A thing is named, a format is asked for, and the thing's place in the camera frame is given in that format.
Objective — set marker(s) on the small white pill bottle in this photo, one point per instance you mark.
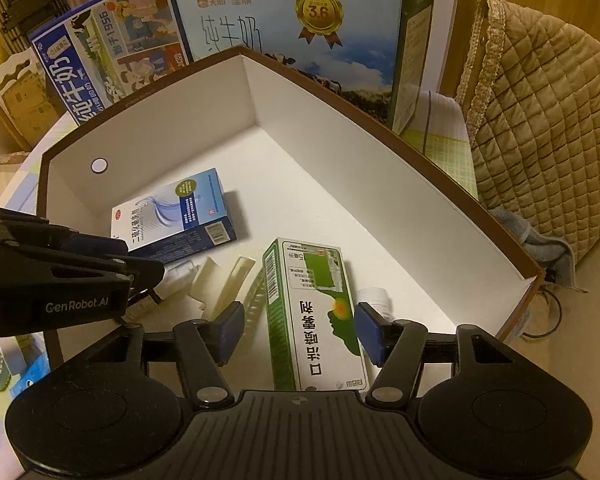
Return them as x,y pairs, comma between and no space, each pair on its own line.
378,299

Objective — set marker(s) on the quilted beige chair cover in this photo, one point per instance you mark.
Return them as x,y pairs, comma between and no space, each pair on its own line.
530,94

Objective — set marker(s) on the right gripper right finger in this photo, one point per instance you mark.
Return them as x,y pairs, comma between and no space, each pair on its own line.
396,348

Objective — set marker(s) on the cream plastic clip holder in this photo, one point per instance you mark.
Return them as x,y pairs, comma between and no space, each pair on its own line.
215,289

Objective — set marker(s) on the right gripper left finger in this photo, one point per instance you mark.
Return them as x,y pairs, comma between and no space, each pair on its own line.
202,348

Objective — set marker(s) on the blue white medicine box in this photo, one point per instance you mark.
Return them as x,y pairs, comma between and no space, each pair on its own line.
175,221

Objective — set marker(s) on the brown open cardboard box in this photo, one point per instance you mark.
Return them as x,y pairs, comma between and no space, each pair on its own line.
297,161

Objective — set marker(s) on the green white medicine box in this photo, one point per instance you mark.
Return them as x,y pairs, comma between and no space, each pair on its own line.
310,316

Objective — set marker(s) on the brown cardboard shipping box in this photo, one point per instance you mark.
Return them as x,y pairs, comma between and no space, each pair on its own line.
29,103

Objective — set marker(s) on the light blue milk carton box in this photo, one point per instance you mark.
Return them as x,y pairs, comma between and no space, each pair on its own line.
370,52

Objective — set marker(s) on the checkered tablecloth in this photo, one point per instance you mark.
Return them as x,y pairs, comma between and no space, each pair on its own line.
438,131

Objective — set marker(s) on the dark blue milk carton box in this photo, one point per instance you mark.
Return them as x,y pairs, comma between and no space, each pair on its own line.
102,51

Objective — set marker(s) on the grey cloth on floor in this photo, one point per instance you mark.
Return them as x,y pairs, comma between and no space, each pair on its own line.
553,254

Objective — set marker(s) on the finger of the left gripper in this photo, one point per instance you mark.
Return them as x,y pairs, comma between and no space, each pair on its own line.
96,246
143,273

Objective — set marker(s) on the blue ointment tube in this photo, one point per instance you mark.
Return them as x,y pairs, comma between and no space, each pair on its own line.
36,371

